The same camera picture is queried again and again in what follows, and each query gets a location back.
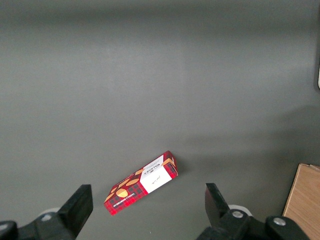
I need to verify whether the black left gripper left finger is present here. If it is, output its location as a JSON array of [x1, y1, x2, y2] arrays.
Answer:
[[0, 184, 94, 240]]

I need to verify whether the red plaid cookie box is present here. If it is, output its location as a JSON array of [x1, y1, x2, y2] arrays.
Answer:
[[103, 150, 180, 217]]

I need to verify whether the wooden two-drawer cabinet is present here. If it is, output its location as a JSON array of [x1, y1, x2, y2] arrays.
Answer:
[[282, 162, 320, 240]]

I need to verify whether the beige rectangular tray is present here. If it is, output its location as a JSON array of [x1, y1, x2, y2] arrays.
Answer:
[[314, 61, 320, 91]]

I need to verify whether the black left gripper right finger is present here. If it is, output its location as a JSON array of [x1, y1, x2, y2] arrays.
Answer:
[[197, 182, 311, 240]]

